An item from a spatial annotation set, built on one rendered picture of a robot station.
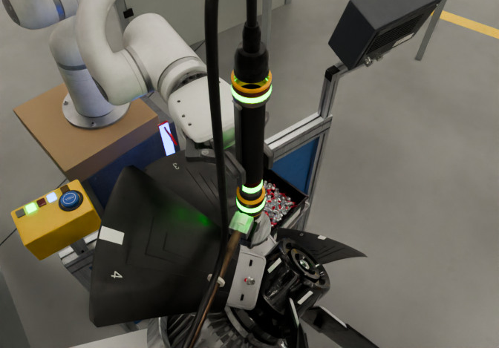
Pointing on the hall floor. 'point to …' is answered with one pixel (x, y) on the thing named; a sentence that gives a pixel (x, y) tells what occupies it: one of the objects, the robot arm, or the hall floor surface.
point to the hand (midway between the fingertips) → (249, 161)
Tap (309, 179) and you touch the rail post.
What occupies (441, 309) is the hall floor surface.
